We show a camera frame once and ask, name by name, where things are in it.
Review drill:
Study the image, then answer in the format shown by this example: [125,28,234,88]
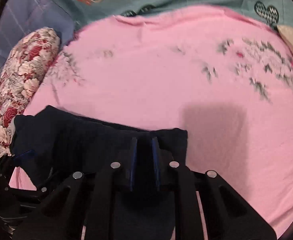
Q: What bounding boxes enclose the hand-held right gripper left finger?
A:
[13,137,138,240]

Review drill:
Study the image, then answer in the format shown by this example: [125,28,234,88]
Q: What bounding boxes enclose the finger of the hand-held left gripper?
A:
[11,150,35,167]
[9,172,62,204]

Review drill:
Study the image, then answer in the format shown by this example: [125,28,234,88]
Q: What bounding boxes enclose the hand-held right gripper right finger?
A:
[151,136,277,240]

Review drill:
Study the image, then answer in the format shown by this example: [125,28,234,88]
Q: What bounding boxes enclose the dark navy pants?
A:
[11,105,189,240]

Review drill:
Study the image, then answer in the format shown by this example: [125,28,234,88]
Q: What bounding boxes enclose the red floral bolster pillow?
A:
[0,27,61,167]

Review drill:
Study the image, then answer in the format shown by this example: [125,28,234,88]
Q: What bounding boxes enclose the pink floral bedsheet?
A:
[9,4,293,240]

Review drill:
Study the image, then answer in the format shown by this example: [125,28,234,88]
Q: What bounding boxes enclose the purple plaid sheet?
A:
[0,0,80,66]

